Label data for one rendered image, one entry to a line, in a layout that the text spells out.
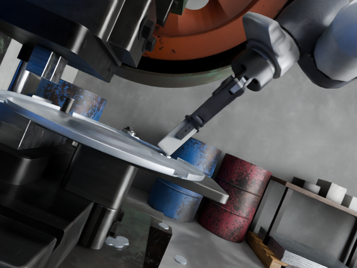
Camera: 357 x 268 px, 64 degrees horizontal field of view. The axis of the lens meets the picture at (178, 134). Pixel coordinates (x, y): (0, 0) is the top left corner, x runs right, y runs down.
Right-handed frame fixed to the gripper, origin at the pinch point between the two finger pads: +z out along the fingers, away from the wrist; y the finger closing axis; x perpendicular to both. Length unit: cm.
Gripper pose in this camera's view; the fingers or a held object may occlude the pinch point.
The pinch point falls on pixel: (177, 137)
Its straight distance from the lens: 51.1
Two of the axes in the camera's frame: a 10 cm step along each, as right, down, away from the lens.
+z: -7.4, 6.7, -0.5
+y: -0.8, -0.2, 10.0
